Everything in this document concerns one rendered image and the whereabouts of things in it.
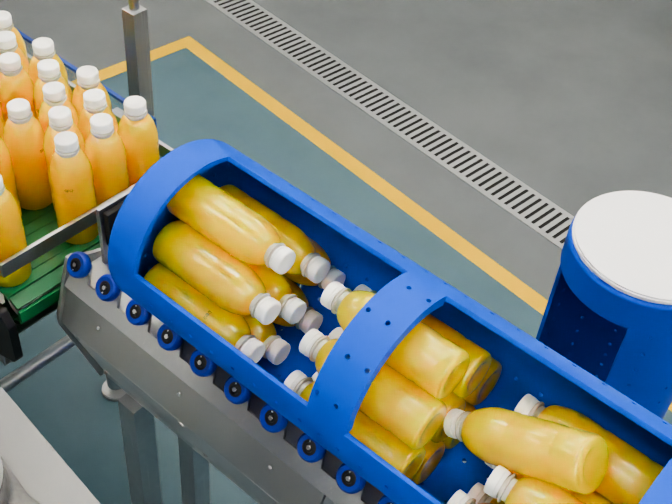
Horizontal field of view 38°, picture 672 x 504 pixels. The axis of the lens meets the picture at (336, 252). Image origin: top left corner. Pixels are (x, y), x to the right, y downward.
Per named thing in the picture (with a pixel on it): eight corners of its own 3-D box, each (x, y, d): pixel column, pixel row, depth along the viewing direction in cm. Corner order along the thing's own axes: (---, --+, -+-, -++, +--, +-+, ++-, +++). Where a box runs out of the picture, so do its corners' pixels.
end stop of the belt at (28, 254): (4, 278, 162) (1, 265, 160) (1, 275, 162) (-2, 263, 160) (182, 171, 185) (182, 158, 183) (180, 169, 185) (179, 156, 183)
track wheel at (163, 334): (152, 347, 154) (160, 347, 156) (174, 353, 152) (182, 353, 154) (157, 319, 154) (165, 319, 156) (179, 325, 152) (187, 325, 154)
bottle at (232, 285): (143, 246, 144) (240, 317, 136) (176, 210, 146) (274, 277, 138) (160, 268, 151) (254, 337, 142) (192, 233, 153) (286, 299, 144)
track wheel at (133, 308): (121, 322, 157) (129, 322, 159) (142, 328, 155) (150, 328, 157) (125, 295, 157) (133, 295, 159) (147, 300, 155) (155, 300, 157)
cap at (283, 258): (267, 256, 137) (277, 262, 136) (286, 240, 139) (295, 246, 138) (269, 273, 140) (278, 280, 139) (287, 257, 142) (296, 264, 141)
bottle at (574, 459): (591, 425, 114) (457, 389, 128) (569, 484, 112) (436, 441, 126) (617, 447, 119) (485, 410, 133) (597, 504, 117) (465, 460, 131)
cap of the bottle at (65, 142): (56, 138, 166) (55, 130, 165) (80, 139, 166) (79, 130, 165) (53, 153, 163) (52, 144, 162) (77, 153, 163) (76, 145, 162)
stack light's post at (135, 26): (161, 365, 272) (133, 15, 195) (151, 357, 273) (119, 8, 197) (171, 357, 274) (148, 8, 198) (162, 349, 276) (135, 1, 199)
